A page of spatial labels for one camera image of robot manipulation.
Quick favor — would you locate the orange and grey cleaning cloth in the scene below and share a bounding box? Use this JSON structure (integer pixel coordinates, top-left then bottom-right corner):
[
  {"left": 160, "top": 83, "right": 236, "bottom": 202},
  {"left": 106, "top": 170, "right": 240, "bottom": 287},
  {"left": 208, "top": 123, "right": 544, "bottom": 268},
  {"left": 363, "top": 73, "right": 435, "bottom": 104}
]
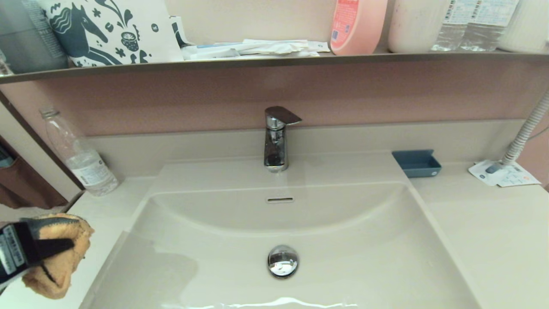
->
[{"left": 21, "top": 213, "right": 95, "bottom": 300}]

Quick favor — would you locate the chrome lever faucet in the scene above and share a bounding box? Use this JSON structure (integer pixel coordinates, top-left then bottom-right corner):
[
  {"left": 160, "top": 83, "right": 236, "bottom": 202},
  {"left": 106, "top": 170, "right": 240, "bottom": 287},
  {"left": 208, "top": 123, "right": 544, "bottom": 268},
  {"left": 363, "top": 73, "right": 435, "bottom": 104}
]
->
[{"left": 263, "top": 106, "right": 302, "bottom": 173}]

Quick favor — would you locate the chrome sink drain stopper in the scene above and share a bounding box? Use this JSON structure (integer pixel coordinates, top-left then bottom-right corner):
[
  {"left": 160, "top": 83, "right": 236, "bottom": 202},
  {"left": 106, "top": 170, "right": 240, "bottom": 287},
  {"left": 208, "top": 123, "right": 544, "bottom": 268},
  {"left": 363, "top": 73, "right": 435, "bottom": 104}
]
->
[{"left": 267, "top": 245, "right": 299, "bottom": 279}]

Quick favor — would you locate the white ceramic sink basin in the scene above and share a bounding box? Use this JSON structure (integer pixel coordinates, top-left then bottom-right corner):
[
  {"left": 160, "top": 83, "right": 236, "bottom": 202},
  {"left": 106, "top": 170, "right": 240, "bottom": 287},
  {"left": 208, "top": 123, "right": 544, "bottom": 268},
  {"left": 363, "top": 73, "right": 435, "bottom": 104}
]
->
[{"left": 79, "top": 152, "right": 482, "bottom": 309}]

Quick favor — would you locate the clear plastic water bottle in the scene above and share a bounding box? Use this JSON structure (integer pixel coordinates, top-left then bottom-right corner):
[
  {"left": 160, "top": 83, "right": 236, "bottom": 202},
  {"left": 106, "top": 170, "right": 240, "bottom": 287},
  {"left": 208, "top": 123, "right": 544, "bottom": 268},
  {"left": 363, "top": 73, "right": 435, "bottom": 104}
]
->
[{"left": 39, "top": 109, "right": 120, "bottom": 197}]

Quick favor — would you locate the grey container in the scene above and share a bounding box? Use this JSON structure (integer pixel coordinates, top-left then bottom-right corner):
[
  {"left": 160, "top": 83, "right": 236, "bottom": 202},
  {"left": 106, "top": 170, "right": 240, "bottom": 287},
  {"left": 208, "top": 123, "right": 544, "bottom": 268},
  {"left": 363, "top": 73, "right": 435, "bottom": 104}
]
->
[{"left": 0, "top": 0, "right": 69, "bottom": 74}]

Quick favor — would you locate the white bag with horse print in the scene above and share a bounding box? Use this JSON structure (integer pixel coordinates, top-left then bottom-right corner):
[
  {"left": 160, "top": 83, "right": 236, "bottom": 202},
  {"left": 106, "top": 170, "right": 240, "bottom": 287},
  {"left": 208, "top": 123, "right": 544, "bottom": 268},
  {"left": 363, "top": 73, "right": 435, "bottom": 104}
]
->
[{"left": 36, "top": 0, "right": 185, "bottom": 68}]

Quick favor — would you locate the white box with dark print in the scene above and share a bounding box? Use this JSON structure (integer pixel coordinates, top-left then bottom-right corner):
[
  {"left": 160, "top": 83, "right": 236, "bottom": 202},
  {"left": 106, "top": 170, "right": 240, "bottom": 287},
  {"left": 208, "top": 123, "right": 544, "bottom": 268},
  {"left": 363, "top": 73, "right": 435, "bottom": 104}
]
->
[{"left": 169, "top": 16, "right": 196, "bottom": 48}]

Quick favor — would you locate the white sachet with blue stripe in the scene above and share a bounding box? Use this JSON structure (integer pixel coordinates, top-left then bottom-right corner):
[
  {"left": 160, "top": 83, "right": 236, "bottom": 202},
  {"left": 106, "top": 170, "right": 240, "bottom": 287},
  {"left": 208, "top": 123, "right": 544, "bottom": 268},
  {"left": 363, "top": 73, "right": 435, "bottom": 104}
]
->
[{"left": 182, "top": 42, "right": 241, "bottom": 61}]

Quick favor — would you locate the crumpled white plastic packet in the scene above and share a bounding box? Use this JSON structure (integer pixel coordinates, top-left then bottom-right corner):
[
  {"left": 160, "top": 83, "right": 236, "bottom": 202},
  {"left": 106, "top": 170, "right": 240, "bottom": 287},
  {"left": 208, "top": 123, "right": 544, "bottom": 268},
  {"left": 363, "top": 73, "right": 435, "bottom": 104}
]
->
[{"left": 237, "top": 39, "right": 321, "bottom": 58}]

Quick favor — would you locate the blue plastic soap dish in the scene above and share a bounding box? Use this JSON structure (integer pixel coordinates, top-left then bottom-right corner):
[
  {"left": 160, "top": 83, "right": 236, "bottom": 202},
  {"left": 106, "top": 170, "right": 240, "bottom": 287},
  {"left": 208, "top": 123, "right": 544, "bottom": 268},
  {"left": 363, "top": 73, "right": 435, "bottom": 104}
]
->
[{"left": 391, "top": 149, "right": 442, "bottom": 179}]

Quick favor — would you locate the pink plastic bottle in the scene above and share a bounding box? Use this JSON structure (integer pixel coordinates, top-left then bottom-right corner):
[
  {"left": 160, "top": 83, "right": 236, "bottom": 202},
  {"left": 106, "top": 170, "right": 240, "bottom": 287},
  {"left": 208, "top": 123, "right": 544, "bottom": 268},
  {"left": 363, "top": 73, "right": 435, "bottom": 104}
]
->
[{"left": 329, "top": 0, "right": 388, "bottom": 56}]

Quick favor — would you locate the plain white round container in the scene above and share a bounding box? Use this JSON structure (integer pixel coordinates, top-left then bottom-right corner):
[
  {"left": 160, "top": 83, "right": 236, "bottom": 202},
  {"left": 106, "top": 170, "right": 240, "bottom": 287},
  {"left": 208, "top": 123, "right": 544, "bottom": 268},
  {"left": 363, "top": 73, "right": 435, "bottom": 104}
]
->
[{"left": 388, "top": 0, "right": 452, "bottom": 54}]

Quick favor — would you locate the white printed paper leaflet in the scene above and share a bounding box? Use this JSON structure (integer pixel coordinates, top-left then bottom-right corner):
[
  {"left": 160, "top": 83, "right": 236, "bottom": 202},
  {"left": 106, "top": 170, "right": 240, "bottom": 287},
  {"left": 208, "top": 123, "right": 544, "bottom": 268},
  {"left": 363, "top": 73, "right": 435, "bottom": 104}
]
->
[
  {"left": 468, "top": 160, "right": 515, "bottom": 187},
  {"left": 498, "top": 164, "right": 542, "bottom": 188}
]

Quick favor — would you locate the small clear labelled water bottle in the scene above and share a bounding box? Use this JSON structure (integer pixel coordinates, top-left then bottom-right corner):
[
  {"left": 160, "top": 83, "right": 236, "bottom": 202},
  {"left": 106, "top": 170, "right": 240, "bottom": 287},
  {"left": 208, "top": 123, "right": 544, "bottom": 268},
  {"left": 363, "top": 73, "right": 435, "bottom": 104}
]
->
[
  {"left": 460, "top": 0, "right": 520, "bottom": 52},
  {"left": 431, "top": 0, "right": 477, "bottom": 52}
]

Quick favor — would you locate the white ribbed container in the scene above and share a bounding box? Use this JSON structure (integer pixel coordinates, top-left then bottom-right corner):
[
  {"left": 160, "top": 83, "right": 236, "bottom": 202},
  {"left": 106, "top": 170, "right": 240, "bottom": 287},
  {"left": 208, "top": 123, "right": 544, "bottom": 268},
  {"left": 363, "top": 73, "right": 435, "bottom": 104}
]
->
[{"left": 497, "top": 0, "right": 549, "bottom": 55}]

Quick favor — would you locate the brown wall shelf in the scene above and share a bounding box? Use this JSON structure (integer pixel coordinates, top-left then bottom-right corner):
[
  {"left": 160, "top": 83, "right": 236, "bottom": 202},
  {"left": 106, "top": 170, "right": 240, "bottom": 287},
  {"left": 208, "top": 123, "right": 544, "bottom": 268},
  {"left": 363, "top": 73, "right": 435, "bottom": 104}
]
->
[{"left": 0, "top": 49, "right": 549, "bottom": 85}]

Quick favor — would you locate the white corrugated hose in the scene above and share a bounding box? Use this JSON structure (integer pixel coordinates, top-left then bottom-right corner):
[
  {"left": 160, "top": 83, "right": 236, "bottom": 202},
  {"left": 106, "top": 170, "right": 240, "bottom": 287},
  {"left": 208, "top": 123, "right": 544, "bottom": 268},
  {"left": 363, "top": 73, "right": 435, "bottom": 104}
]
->
[{"left": 501, "top": 88, "right": 549, "bottom": 166}]

